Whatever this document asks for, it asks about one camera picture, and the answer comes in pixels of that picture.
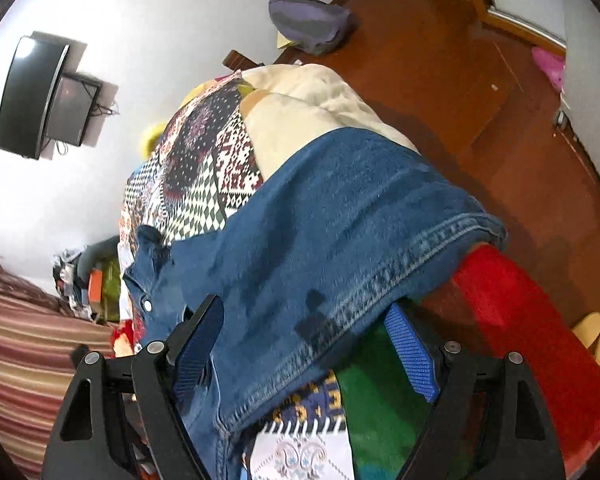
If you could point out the patchwork printed blanket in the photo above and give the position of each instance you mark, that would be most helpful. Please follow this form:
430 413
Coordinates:
205 185

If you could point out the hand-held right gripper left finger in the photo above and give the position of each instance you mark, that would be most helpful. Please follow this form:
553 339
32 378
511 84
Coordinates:
200 340

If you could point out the cream quilt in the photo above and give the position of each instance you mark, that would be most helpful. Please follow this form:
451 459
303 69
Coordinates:
320 105

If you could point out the red fleece blanket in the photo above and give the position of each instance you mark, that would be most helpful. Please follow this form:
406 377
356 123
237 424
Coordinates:
510 300

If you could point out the green box with clutter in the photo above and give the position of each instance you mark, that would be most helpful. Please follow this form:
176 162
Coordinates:
111 285

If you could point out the purple bag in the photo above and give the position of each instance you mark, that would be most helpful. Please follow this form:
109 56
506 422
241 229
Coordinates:
310 20

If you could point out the striped curtain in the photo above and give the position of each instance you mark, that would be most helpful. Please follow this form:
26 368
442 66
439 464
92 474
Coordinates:
25 350

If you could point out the green cloth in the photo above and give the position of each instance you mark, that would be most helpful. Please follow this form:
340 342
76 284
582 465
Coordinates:
380 410

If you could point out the dark wooden furniture corner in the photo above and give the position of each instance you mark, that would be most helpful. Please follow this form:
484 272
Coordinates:
237 60

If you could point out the wooden door frame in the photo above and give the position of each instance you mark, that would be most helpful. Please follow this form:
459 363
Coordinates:
500 12

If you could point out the orange box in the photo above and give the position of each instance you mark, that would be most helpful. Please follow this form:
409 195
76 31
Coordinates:
95 285

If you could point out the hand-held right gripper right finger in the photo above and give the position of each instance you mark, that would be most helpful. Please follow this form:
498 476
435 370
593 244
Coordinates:
412 355

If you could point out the black wall television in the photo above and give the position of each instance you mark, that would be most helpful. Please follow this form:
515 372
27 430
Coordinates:
25 100

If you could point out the pink slipper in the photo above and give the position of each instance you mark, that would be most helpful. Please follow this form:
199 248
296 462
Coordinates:
550 65

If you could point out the pile of clutter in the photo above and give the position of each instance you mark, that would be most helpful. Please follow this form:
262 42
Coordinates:
69 280

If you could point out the blue denim garment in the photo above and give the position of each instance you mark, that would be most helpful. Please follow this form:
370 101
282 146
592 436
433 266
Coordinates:
330 210

